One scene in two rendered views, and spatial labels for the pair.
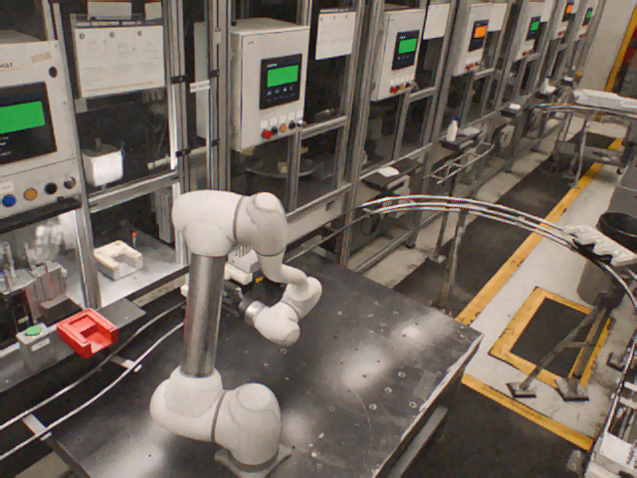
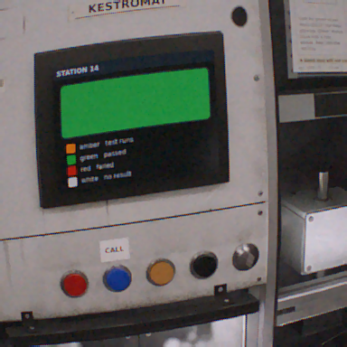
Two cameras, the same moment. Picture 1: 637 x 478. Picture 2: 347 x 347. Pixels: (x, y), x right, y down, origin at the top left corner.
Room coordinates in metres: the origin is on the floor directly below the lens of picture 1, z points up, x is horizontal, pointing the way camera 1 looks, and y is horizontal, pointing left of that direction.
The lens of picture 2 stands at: (0.24, 0.03, 1.96)
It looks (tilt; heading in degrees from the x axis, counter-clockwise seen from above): 17 degrees down; 35
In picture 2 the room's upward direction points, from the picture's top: 2 degrees counter-clockwise
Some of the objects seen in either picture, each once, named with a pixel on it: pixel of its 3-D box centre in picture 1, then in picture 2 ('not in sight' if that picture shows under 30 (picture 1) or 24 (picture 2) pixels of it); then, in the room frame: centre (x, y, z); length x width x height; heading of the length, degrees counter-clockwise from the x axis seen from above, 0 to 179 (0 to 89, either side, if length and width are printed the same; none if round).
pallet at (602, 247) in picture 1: (596, 247); not in sight; (2.45, -1.50, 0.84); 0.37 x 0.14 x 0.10; 23
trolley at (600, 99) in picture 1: (601, 134); not in sight; (5.86, -3.12, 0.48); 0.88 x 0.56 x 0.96; 73
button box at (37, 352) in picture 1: (35, 345); not in sight; (1.19, 0.82, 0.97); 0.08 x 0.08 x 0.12; 55
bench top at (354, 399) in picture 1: (285, 367); not in sight; (1.51, 0.07, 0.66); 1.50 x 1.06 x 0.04; 145
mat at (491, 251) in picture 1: (545, 190); not in sight; (5.20, -2.42, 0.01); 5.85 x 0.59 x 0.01; 145
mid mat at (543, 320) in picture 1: (554, 334); not in sight; (2.74, -1.64, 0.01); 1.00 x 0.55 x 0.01; 145
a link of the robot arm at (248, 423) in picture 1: (251, 418); not in sight; (1.10, 0.14, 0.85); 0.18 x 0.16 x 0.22; 83
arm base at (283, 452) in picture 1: (257, 445); not in sight; (1.11, 0.11, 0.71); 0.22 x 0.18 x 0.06; 145
